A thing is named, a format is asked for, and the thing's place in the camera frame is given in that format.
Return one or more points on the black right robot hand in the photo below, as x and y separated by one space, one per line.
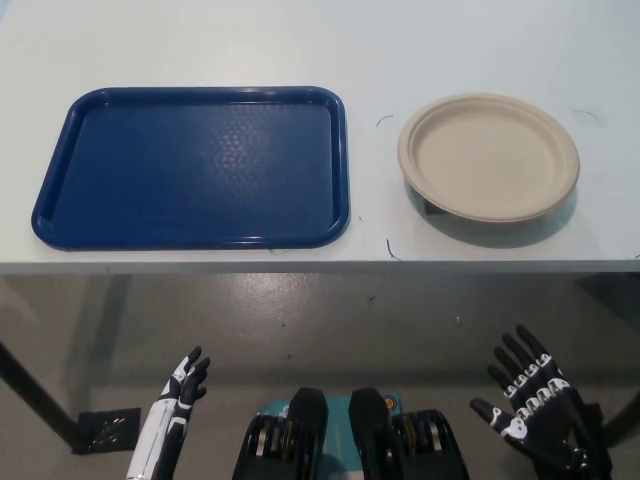
550 415

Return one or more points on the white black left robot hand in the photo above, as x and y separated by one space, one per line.
167 415

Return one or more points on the beige paper plate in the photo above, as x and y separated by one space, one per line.
487 155

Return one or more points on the black table foot plate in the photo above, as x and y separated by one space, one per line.
107 430
592 412

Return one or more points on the blue plastic serving tray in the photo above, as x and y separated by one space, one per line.
190 170

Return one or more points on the black table leg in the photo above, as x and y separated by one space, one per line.
35 387
625 415

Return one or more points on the black robot legs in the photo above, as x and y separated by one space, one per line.
365 430

